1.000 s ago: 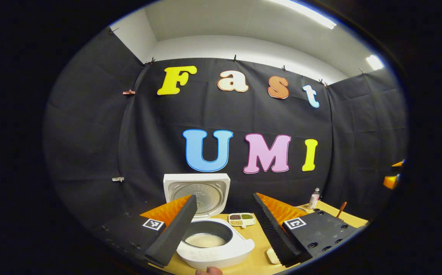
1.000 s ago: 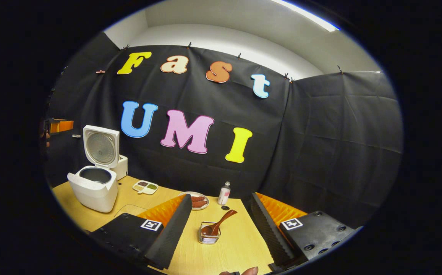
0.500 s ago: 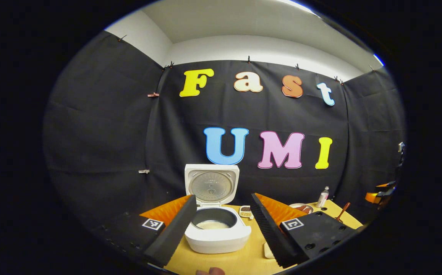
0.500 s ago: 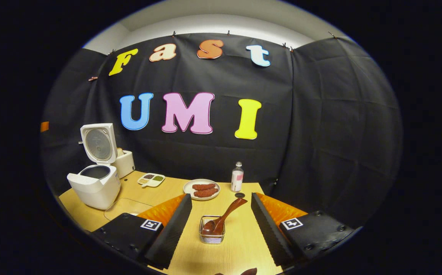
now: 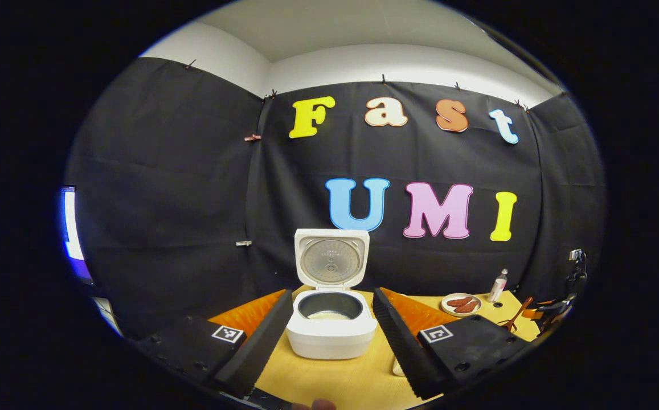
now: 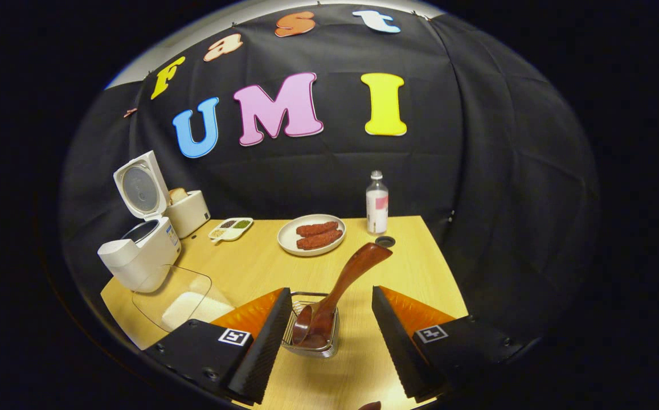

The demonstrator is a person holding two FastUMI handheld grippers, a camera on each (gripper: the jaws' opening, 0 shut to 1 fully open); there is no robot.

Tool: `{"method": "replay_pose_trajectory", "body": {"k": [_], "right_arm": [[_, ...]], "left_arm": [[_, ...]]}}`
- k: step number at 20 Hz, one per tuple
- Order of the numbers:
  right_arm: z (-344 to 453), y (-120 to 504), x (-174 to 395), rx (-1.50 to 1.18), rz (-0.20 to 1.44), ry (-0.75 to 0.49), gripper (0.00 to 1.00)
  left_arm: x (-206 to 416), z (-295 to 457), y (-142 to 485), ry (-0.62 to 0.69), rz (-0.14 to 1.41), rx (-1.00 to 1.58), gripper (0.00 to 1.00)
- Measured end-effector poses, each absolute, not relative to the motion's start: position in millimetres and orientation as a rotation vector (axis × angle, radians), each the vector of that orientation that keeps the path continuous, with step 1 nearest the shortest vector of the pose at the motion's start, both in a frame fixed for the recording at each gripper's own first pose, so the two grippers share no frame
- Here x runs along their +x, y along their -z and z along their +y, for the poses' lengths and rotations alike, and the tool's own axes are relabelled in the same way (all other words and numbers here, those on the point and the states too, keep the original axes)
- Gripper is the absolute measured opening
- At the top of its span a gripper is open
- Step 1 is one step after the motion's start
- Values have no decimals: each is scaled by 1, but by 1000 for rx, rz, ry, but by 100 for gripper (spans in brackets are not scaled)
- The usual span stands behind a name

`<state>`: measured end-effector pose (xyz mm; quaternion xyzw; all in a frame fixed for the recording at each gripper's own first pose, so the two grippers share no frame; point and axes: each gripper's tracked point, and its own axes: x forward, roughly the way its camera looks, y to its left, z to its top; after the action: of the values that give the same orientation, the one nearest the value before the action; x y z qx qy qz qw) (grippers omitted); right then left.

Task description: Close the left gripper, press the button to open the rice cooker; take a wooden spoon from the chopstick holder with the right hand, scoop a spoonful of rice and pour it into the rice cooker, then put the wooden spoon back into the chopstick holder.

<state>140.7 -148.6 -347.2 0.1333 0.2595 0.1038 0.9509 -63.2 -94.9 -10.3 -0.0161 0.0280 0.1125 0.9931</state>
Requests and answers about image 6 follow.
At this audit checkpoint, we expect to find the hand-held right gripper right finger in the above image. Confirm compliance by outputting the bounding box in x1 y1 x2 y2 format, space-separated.
371 286 526 402

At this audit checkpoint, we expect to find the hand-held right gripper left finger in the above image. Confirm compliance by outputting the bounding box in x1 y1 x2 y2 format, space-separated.
141 288 293 406

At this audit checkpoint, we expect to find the wire chopstick holder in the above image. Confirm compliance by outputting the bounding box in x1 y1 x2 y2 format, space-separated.
281 292 340 358

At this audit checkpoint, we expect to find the brown wooden spoon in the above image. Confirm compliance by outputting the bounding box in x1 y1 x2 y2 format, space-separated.
292 243 393 348

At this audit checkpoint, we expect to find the white rice cooker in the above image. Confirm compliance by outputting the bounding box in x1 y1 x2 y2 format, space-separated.
97 150 182 294

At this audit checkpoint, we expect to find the white round plate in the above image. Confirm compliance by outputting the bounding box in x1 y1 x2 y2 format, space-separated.
277 214 346 257

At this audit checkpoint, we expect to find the reddish brown meat piece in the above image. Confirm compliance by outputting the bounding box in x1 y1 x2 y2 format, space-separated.
296 229 343 251
296 222 339 237

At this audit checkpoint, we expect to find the white divided seasoning dish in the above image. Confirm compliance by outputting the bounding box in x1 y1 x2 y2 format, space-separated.
208 218 254 243

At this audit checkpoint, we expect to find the small clear plastic bottle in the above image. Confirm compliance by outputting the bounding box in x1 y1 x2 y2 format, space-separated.
366 170 389 235

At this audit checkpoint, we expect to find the white toaster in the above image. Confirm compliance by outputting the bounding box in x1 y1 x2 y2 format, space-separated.
163 190 211 239

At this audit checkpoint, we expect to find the black backdrop cloth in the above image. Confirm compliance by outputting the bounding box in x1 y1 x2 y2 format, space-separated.
59 3 600 354

